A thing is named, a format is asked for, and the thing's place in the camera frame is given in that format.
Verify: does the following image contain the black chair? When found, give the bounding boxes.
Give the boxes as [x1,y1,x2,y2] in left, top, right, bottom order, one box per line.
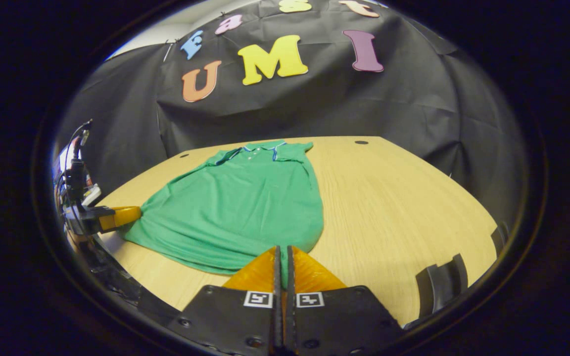
[491,222,511,258]
[404,254,469,329]

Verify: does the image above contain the green T-shirt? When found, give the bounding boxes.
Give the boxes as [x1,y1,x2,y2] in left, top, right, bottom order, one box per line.
[122,140,325,290]

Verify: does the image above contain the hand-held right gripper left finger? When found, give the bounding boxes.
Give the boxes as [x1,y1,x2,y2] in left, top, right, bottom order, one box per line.
[166,246,283,356]

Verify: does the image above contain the black backdrop cloth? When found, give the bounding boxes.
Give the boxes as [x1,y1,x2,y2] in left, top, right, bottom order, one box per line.
[55,0,528,223]

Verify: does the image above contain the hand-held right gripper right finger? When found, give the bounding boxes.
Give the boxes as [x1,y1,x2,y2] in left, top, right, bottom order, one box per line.
[285,246,404,356]

